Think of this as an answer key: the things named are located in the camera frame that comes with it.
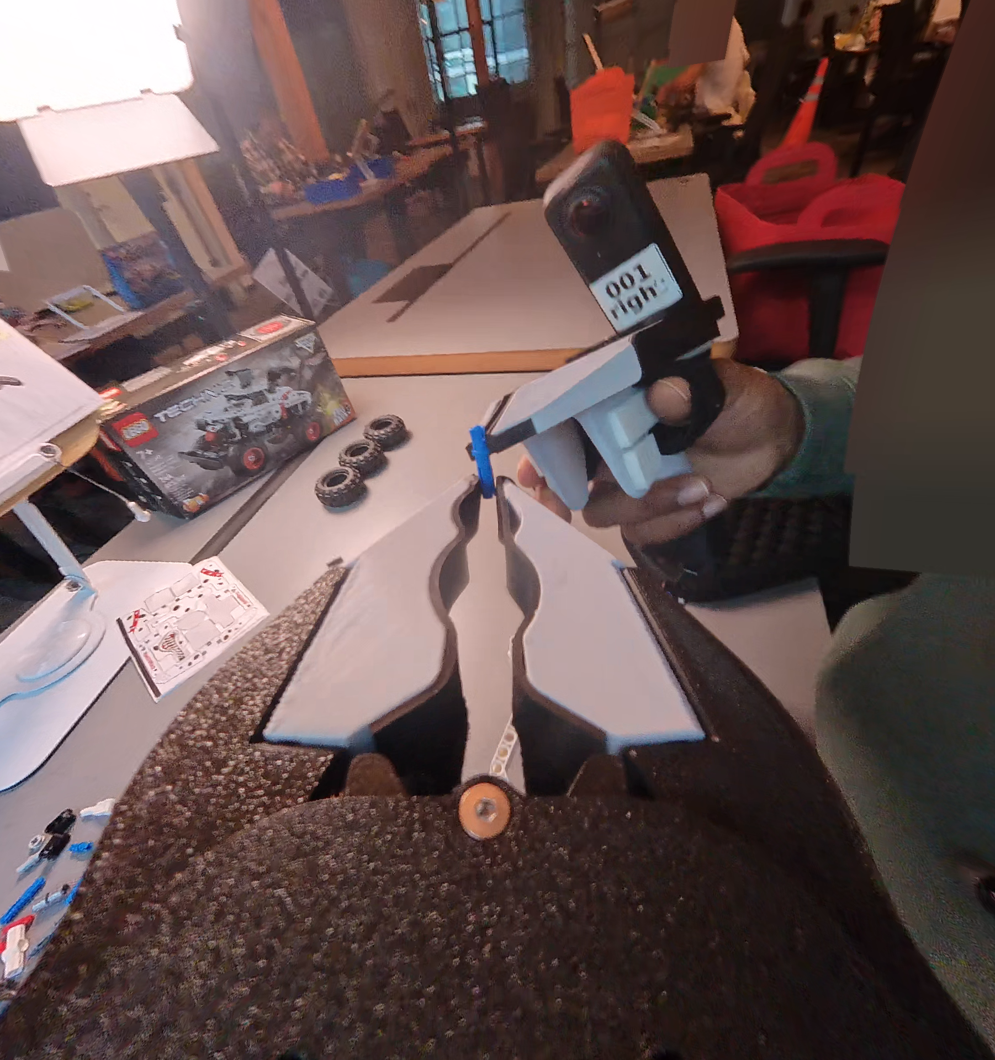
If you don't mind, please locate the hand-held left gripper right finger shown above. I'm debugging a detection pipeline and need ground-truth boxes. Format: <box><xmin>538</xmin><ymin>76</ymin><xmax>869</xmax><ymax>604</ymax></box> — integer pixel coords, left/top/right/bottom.
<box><xmin>501</xmin><ymin>481</ymin><xmax>706</xmax><ymax>750</ymax></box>

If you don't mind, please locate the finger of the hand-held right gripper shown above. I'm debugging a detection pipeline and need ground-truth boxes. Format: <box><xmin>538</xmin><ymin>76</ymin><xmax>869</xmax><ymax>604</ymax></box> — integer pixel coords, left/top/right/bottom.
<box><xmin>481</xmin><ymin>338</ymin><xmax>649</xmax><ymax>458</ymax></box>
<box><xmin>523</xmin><ymin>418</ymin><xmax>596</xmax><ymax>513</ymax></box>

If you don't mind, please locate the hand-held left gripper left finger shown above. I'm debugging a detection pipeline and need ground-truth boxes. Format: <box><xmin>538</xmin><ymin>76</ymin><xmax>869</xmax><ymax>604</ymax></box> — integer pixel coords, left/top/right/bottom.
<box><xmin>266</xmin><ymin>481</ymin><xmax>474</xmax><ymax>750</ymax></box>

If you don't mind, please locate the blue round toy brick piece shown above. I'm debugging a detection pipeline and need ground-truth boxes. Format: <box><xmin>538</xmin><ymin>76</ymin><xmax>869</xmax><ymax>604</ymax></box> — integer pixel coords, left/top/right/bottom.
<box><xmin>468</xmin><ymin>426</ymin><xmax>500</xmax><ymax>500</ymax></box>

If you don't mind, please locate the instruction booklet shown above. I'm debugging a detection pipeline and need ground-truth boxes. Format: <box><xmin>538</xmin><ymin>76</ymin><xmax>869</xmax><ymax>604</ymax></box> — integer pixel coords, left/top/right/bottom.
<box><xmin>0</xmin><ymin>295</ymin><xmax>104</xmax><ymax>541</ymax></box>

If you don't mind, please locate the person's right forearm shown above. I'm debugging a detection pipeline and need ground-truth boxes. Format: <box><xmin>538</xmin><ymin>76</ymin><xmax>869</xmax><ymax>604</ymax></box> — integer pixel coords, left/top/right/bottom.
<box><xmin>771</xmin><ymin>355</ymin><xmax>863</xmax><ymax>498</ymax></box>

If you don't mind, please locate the grey desk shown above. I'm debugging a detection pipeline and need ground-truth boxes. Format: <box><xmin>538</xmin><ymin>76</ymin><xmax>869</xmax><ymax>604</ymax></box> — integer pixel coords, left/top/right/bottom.
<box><xmin>0</xmin><ymin>373</ymin><xmax>838</xmax><ymax>995</ymax></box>

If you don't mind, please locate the person's right hand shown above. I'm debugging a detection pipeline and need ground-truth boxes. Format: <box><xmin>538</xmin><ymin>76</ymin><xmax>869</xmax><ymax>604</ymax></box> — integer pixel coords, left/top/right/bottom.
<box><xmin>515</xmin><ymin>362</ymin><xmax>808</xmax><ymax>549</ymax></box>

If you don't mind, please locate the grey table with wooden edge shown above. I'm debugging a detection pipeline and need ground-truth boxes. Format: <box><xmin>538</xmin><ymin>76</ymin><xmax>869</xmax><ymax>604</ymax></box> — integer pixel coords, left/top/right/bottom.
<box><xmin>321</xmin><ymin>173</ymin><xmax>740</xmax><ymax>380</ymax></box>

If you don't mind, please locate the orange container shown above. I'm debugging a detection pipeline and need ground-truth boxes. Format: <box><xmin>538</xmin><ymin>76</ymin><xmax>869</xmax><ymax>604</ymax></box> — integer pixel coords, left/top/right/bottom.
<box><xmin>566</xmin><ymin>67</ymin><xmax>638</xmax><ymax>153</ymax></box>

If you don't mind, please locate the black wrist rest pad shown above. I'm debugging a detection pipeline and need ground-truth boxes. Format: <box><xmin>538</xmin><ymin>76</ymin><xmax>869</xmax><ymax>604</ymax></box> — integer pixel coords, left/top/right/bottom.
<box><xmin>627</xmin><ymin>489</ymin><xmax>858</xmax><ymax>607</ymax></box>

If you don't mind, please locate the white sticker sheet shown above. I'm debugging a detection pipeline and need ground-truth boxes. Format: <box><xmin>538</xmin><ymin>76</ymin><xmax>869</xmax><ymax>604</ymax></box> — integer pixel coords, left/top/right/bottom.
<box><xmin>115</xmin><ymin>557</ymin><xmax>272</xmax><ymax>702</ymax></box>

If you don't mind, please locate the window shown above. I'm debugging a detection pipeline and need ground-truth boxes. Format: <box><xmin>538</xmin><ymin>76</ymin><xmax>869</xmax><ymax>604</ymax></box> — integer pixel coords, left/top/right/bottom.
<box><xmin>417</xmin><ymin>1</ymin><xmax>533</xmax><ymax>104</ymax></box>

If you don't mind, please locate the toy set cardboard box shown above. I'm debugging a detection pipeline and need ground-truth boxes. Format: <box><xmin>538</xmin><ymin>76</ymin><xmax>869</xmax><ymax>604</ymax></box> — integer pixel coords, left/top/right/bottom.
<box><xmin>99</xmin><ymin>319</ymin><xmax>359</xmax><ymax>520</ymax></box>

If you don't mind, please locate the white book stand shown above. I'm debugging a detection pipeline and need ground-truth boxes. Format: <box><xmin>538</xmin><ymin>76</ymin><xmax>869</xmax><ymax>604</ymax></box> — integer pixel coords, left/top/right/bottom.
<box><xmin>0</xmin><ymin>444</ymin><xmax>195</xmax><ymax>798</ymax></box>

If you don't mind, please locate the person's green sweater torso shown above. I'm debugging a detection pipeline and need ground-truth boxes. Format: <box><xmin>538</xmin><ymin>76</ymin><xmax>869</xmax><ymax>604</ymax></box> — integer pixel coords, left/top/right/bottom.
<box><xmin>813</xmin><ymin>572</ymin><xmax>995</xmax><ymax>1060</ymax></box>

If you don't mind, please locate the pile of small toy brick parts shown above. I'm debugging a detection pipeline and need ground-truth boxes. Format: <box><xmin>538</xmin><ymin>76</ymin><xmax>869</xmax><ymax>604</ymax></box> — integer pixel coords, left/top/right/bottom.
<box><xmin>0</xmin><ymin>799</ymin><xmax>118</xmax><ymax>1011</ymax></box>

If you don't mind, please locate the bright light panel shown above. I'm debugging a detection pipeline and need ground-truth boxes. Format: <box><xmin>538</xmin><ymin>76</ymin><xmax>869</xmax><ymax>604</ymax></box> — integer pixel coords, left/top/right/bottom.
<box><xmin>0</xmin><ymin>1</ymin><xmax>220</xmax><ymax>188</ymax></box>

